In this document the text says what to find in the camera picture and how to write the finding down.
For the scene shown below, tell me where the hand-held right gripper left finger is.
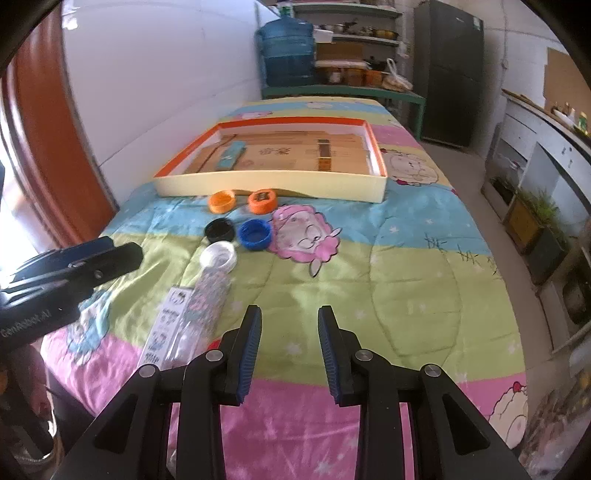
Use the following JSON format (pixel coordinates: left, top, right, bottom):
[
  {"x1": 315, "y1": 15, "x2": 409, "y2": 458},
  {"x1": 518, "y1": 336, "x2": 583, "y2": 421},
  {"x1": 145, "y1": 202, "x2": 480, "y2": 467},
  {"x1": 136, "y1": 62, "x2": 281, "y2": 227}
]
[{"x1": 60, "y1": 305, "x2": 264, "y2": 480}]

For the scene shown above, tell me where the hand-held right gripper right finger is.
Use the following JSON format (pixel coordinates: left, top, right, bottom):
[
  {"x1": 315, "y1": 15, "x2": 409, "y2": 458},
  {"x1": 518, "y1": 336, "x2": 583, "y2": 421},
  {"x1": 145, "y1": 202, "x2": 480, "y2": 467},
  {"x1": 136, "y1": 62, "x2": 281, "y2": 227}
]
[{"x1": 318, "y1": 305, "x2": 532, "y2": 480}]

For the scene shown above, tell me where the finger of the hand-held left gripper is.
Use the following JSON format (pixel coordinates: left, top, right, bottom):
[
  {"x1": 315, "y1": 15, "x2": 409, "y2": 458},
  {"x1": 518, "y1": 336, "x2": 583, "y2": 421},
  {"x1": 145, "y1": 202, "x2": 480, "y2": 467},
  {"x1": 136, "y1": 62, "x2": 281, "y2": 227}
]
[
  {"x1": 9, "y1": 236, "x2": 116, "y2": 278},
  {"x1": 0, "y1": 242, "x2": 144, "y2": 302}
]

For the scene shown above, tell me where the clear patterned plastic box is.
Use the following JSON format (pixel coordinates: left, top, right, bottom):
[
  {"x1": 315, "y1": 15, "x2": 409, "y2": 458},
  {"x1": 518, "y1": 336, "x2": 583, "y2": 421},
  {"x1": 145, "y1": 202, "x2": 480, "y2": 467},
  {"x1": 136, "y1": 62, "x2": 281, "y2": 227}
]
[{"x1": 178, "y1": 265, "x2": 232, "y2": 370}]

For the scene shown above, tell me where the white bottle cap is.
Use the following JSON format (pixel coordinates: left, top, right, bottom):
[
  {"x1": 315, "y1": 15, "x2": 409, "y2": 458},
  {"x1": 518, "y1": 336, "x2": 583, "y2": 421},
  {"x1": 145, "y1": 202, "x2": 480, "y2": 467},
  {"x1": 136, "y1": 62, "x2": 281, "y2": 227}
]
[{"x1": 201, "y1": 241, "x2": 238, "y2": 271}]

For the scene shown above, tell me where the black bottle cap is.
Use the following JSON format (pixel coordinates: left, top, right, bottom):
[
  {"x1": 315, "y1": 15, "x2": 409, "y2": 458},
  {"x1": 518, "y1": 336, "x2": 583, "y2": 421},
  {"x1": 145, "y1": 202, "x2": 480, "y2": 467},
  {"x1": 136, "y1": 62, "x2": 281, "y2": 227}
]
[{"x1": 204, "y1": 219, "x2": 235, "y2": 244}]

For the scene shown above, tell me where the blue bottle cap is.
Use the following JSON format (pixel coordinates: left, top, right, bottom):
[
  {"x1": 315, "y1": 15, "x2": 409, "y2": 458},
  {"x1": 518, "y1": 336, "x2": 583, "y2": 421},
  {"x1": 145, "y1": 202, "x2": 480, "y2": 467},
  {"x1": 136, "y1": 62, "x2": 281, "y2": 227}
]
[{"x1": 238, "y1": 219, "x2": 273, "y2": 252}]

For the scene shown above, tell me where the orange-rimmed cardboard box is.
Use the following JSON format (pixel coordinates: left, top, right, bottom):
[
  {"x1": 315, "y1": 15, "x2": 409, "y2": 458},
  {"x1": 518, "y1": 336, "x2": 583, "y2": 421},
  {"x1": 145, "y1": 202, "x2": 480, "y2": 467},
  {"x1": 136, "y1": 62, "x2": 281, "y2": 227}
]
[{"x1": 153, "y1": 117, "x2": 387, "y2": 204}]

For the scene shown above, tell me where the plain orange bottle cap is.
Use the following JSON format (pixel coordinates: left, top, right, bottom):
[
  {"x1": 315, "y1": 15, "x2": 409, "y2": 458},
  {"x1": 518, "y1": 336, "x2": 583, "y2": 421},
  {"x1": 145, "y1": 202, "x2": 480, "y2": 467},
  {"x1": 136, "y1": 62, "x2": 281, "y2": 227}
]
[{"x1": 208, "y1": 191, "x2": 236, "y2": 214}]

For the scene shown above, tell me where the brown wooden door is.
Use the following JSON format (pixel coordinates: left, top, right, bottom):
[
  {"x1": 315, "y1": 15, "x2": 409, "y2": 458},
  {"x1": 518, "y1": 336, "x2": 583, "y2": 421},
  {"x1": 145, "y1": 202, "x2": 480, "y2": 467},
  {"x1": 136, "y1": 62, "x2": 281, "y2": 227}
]
[{"x1": 7, "y1": 0, "x2": 117, "y2": 250}]

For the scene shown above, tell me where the orange cap with dark label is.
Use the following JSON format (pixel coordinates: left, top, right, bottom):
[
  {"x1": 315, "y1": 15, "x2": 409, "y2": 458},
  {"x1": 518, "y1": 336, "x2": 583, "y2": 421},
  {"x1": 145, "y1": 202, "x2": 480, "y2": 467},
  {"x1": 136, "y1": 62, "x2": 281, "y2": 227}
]
[{"x1": 247, "y1": 189, "x2": 278, "y2": 215}]

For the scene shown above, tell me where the brown cardboard sheet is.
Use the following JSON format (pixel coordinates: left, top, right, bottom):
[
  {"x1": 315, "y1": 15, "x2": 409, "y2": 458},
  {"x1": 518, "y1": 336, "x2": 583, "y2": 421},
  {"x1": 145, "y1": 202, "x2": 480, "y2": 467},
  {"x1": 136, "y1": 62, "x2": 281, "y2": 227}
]
[{"x1": 185, "y1": 131, "x2": 376, "y2": 176}]

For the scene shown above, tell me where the gold cigarette box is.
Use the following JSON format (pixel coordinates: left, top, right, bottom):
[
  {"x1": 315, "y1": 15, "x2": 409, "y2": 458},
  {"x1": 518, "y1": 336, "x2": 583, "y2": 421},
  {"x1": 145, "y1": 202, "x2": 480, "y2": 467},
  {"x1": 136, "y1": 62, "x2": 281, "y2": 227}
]
[{"x1": 316, "y1": 138, "x2": 334, "y2": 172}]

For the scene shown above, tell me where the wooden crate with grass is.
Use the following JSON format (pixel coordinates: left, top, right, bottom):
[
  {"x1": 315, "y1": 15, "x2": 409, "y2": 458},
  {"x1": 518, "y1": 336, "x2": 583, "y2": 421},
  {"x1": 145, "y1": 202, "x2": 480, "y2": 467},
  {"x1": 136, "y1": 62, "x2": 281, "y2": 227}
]
[{"x1": 503, "y1": 187, "x2": 560, "y2": 256}]

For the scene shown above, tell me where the dark crate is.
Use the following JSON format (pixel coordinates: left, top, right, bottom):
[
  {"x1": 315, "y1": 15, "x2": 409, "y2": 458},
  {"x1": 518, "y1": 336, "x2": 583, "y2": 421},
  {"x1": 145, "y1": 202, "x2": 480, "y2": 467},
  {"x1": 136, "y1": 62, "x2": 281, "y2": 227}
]
[{"x1": 531, "y1": 226, "x2": 574, "y2": 285}]

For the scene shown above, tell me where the green table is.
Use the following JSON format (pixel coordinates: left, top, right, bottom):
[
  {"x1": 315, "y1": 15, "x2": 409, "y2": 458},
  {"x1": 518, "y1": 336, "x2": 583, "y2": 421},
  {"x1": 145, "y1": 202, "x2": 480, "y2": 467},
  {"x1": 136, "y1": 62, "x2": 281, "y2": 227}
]
[{"x1": 261, "y1": 84, "x2": 426, "y2": 139}]

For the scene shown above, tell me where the blue water jug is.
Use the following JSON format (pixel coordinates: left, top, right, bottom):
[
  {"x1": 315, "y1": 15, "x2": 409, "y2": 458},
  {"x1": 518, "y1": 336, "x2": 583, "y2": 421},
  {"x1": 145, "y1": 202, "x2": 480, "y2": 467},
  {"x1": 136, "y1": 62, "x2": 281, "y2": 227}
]
[{"x1": 256, "y1": 18, "x2": 317, "y2": 88}]

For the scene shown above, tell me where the white plastic bag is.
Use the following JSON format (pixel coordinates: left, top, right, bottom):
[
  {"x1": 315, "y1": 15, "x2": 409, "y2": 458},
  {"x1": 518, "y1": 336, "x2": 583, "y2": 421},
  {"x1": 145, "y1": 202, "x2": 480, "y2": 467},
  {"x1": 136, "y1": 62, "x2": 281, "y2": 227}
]
[{"x1": 382, "y1": 59, "x2": 414, "y2": 91}]

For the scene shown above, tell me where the white counter cabinet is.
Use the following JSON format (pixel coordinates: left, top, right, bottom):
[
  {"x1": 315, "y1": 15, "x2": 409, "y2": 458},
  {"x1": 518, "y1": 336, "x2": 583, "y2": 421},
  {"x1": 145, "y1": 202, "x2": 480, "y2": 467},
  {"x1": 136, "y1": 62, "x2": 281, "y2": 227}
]
[{"x1": 480, "y1": 90, "x2": 591, "y2": 287}]

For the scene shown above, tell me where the brown cardboard carton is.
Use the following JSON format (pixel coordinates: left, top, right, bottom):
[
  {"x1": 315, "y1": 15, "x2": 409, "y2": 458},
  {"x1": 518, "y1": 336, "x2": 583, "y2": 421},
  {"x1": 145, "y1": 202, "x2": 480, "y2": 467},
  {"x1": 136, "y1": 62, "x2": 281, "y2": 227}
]
[{"x1": 316, "y1": 41, "x2": 365, "y2": 63}]

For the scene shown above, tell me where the dark refrigerator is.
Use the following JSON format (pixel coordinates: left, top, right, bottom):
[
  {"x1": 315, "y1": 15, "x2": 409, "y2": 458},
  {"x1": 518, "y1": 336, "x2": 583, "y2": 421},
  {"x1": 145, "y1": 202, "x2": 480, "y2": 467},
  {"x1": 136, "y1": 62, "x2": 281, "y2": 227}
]
[{"x1": 412, "y1": 0, "x2": 485, "y2": 148}]

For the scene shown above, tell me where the wall shelf unit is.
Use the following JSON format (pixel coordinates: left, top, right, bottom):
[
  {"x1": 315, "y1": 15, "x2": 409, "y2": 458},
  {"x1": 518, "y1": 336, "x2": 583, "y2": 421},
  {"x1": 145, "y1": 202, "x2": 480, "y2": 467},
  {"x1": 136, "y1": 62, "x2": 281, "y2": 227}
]
[{"x1": 291, "y1": 2, "x2": 405, "y2": 48}]

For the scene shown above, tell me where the cardboard wall panel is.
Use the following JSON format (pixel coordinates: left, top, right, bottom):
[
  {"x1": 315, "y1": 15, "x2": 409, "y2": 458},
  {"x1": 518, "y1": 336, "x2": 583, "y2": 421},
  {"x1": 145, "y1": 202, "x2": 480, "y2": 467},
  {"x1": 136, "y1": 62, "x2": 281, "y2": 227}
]
[{"x1": 542, "y1": 47, "x2": 591, "y2": 114}]

